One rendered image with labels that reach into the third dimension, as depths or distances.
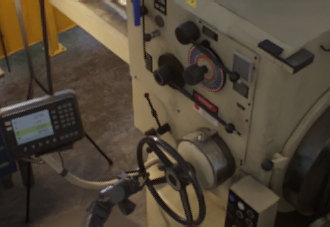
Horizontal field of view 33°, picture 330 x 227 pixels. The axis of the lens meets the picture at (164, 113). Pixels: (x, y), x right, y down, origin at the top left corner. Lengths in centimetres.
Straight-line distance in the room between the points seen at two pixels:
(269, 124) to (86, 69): 296
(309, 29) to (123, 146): 240
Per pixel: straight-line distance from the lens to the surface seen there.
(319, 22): 181
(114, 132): 405
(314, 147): 199
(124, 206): 214
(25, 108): 238
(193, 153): 203
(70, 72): 461
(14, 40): 462
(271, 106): 178
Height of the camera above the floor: 286
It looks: 43 degrees down
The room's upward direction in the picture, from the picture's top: straight up
